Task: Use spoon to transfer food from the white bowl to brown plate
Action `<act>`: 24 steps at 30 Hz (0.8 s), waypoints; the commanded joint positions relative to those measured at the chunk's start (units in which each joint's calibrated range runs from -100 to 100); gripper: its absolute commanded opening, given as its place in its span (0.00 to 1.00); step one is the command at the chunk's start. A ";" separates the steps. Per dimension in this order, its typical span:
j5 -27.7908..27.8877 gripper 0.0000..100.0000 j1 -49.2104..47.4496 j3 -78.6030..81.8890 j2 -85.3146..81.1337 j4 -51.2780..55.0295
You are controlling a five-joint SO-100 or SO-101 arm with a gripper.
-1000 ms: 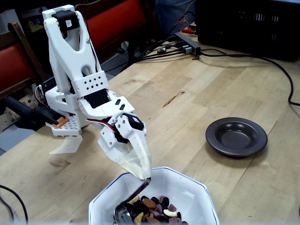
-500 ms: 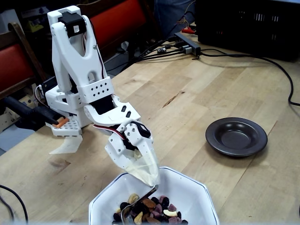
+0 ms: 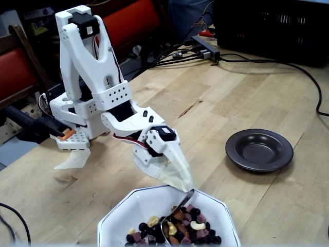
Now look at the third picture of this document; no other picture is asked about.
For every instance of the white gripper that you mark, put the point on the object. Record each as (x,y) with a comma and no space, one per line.
(157,147)

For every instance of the bent metal spoon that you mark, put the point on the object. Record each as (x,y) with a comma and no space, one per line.
(186,199)

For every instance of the white octagonal bowl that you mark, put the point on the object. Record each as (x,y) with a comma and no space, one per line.
(144,205)

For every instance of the nut and fruit mix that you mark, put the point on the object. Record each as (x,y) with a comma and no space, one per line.
(154,221)

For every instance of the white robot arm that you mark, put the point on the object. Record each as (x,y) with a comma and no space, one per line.
(84,59)

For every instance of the brown plate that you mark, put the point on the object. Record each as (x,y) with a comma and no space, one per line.
(259,151)

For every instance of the beige tape flap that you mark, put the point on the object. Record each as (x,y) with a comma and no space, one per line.
(74,159)

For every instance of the small usb dongle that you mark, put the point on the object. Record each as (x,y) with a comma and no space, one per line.
(180,54)

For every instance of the grey usb hub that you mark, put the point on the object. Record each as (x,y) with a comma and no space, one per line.
(204,46)

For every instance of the red alligator clip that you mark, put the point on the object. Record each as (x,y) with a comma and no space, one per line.
(207,33)

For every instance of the black clamp orange tip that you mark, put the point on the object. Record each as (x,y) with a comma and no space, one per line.
(33,126)

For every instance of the wooden chair red cushion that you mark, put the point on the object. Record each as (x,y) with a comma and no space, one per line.
(13,69)
(133,23)

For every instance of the black crate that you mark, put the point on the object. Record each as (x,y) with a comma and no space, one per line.
(270,33)

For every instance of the printed cardboard box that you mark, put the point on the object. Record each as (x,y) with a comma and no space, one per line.
(7,133)

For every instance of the yellow green box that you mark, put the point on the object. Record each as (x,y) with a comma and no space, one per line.
(38,28)

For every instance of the white box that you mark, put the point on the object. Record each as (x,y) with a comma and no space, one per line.
(9,24)

